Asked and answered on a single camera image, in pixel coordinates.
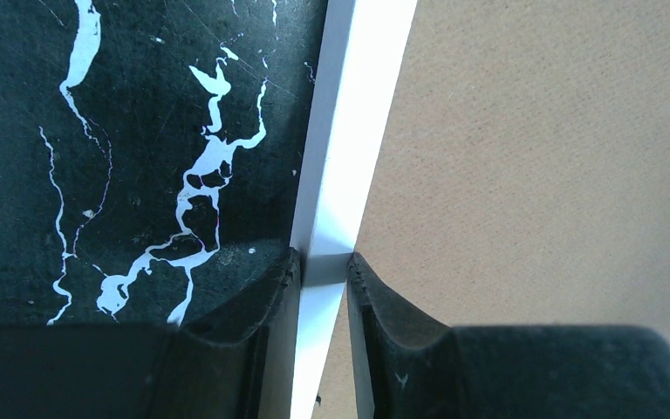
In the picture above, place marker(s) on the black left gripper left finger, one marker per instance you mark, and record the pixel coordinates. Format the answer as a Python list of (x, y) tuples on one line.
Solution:
[(234, 362)]

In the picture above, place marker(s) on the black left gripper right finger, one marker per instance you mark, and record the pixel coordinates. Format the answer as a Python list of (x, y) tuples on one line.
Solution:
[(406, 364)]

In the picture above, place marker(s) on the white picture frame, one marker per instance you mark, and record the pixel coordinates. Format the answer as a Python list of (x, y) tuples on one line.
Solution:
[(524, 177)]

